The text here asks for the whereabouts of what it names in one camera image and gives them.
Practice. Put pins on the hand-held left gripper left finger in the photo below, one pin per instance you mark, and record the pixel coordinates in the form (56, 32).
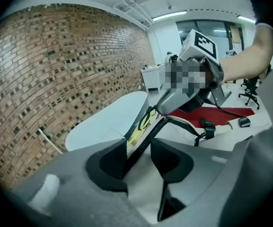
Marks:
(110, 164)

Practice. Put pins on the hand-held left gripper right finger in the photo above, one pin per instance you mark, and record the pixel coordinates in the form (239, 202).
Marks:
(171, 164)

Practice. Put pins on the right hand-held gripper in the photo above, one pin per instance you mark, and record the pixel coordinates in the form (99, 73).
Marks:
(203, 44)

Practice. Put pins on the person's right forearm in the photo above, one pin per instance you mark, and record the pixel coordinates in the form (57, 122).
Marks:
(247, 60)

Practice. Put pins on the glass partition window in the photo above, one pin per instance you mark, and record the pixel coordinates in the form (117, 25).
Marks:
(207, 28)

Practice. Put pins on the long ceiling light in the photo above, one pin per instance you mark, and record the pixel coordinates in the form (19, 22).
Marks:
(169, 15)
(246, 18)

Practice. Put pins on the round white table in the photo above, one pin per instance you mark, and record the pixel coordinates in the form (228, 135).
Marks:
(110, 117)

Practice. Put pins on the white cabinet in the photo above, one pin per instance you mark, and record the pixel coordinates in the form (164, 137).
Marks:
(151, 77)

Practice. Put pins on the black office chair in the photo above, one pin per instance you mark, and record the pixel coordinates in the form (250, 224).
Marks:
(251, 91)

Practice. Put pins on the white wall pipe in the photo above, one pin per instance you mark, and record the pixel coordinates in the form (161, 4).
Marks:
(50, 141)

